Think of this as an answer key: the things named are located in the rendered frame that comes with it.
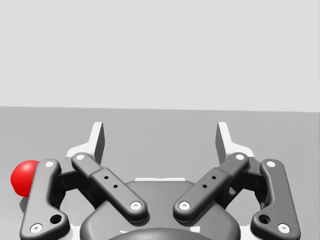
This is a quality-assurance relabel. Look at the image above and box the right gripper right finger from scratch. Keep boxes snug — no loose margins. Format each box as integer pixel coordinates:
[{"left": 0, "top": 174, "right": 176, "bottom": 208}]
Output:
[{"left": 172, "top": 121, "right": 302, "bottom": 240}]

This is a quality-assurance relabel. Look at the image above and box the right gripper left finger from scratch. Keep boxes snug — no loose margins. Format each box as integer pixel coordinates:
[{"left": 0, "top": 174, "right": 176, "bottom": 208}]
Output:
[{"left": 19, "top": 121, "right": 149, "bottom": 240}]

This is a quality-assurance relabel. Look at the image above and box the red or green ball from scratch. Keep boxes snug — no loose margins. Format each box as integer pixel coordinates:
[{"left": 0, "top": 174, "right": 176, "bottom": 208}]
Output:
[{"left": 10, "top": 159, "right": 40, "bottom": 198}]

